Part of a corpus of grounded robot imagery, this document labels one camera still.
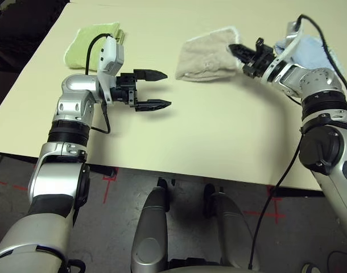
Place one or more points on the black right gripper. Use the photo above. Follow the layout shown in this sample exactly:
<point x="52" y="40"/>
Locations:
<point x="260" y="61"/>

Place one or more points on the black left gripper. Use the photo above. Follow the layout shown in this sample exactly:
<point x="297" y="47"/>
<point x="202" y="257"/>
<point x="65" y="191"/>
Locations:
<point x="125" y="88"/>

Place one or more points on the beige towel white trim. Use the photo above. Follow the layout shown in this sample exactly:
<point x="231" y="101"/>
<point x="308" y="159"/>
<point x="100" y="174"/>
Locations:
<point x="204" y="57"/>

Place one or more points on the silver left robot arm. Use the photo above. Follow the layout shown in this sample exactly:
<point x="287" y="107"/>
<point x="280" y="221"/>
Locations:
<point x="48" y="182"/>

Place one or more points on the light blue folded towel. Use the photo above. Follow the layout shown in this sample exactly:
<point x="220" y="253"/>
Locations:
<point x="313" y="54"/>

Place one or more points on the green folded towel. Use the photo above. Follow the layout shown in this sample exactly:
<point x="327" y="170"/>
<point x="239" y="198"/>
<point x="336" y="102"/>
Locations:
<point x="82" y="42"/>

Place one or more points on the black table leg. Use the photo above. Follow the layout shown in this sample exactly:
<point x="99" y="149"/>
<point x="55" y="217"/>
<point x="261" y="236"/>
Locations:
<point x="103" y="170"/>
<point x="298" y="192"/>

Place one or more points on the silver robot left leg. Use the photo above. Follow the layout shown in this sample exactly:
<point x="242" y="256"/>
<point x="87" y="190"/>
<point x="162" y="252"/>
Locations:
<point x="149" y="230"/>

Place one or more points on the silver robot leg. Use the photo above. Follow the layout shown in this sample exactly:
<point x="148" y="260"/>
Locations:
<point x="233" y="227"/>
<point x="149" y="230"/>

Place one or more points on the silver robot right leg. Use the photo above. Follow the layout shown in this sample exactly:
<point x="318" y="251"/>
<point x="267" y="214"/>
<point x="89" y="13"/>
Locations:
<point x="233" y="227"/>

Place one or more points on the grey robot waist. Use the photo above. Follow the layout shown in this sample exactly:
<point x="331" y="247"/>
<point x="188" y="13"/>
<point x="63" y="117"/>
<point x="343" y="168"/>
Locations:
<point x="202" y="269"/>

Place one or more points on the white beige sneaker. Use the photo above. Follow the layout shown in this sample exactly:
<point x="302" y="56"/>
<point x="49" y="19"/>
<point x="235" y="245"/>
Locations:
<point x="310" y="268"/>

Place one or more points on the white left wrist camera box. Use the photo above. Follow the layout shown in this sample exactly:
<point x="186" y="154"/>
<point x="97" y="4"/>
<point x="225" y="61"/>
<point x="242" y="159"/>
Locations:
<point x="111" y="57"/>

